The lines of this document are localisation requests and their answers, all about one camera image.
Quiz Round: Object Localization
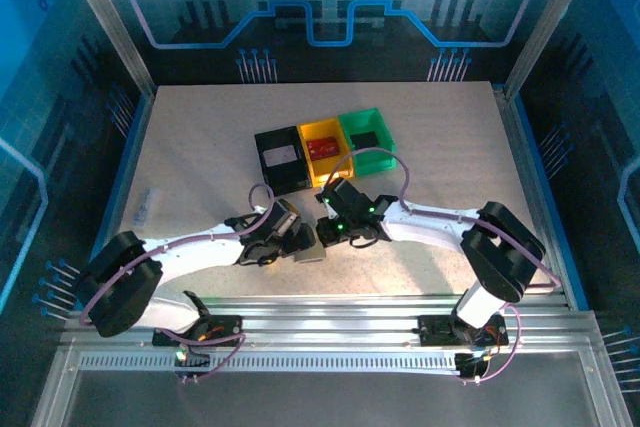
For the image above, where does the slotted grey cable duct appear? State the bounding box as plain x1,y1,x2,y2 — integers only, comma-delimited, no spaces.
78,350,466,374

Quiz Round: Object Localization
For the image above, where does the green plastic bin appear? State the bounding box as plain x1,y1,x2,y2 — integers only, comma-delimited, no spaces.
337,106,400,178

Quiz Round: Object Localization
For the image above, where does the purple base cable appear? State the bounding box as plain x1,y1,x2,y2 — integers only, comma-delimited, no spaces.
152,329,247,386
462,304,525,386

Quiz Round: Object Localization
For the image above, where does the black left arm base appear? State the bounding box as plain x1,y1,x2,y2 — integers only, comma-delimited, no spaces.
152,314,245,348

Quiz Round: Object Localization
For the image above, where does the white card in bin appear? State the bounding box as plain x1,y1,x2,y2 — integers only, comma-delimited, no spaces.
263,145,299,168

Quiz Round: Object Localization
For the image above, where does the red card in bin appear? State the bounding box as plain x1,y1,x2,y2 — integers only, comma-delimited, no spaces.
306,136,341,158

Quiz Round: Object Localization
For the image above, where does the yellow plastic bin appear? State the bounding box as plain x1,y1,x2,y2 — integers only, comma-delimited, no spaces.
297,117,357,188

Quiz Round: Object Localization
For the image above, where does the clear plastic tube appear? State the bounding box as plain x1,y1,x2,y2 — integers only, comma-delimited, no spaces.
132,187,161,228

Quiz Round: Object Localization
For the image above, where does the aluminium frame post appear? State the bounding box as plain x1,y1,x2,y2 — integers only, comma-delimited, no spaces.
53,0,157,98
503,0,601,98

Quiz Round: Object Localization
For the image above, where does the aluminium side rail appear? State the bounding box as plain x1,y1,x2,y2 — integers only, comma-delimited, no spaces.
494,86,571,308

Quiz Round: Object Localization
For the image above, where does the black plastic bin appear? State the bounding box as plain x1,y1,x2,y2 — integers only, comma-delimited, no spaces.
253,125,314,197

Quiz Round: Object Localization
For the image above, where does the black card in bin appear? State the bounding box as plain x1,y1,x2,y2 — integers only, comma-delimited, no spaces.
349,131,380,151

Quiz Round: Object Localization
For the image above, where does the aluminium mounting rail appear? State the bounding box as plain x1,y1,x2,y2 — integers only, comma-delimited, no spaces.
59,294,601,348

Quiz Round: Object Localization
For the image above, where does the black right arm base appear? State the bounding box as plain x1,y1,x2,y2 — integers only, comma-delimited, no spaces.
416,314,511,348

